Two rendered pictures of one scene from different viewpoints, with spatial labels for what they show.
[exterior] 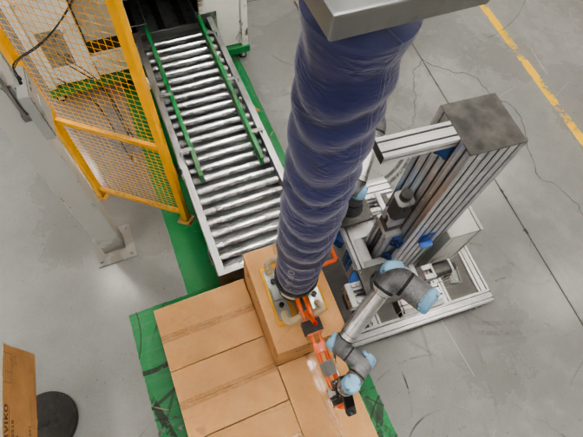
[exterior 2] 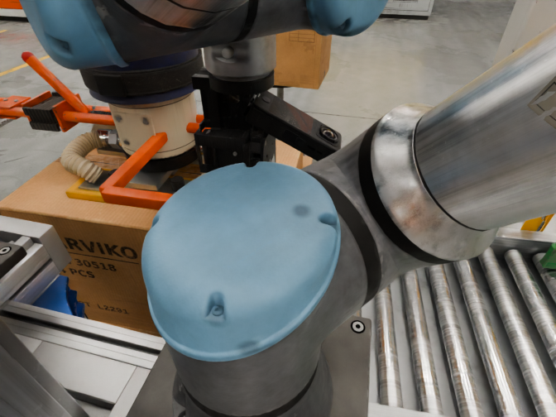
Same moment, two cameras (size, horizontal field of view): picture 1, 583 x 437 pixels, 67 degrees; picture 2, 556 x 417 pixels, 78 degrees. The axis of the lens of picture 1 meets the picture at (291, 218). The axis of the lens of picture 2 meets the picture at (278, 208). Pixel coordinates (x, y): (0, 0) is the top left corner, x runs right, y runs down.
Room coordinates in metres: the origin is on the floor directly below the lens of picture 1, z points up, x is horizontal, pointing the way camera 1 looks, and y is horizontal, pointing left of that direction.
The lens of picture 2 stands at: (1.39, -0.43, 1.39)
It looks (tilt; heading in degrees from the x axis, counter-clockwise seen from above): 39 degrees down; 129
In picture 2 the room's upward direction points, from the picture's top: straight up
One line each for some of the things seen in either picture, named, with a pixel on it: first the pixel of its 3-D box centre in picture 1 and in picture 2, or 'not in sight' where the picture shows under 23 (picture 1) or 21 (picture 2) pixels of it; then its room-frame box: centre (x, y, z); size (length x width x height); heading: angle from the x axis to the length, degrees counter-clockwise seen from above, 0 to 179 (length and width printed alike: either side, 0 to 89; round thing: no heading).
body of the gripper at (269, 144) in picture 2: not in sight; (238, 122); (1.11, -0.17, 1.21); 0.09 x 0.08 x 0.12; 28
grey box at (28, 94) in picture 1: (36, 104); not in sight; (1.26, 1.27, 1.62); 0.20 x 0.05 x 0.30; 30
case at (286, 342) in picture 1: (291, 300); (183, 231); (0.75, -0.07, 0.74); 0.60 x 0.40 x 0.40; 28
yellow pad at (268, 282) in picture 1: (277, 293); not in sight; (0.71, 0.02, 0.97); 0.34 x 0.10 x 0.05; 28
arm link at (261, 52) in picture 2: not in sight; (239, 51); (1.12, -0.17, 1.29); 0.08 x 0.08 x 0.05
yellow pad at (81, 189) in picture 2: (309, 283); (148, 184); (0.80, -0.15, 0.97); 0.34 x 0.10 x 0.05; 28
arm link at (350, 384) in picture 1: (350, 384); not in sight; (0.25, -0.34, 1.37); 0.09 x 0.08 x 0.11; 149
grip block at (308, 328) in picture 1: (311, 326); (55, 111); (0.53, -0.18, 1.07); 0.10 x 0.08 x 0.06; 118
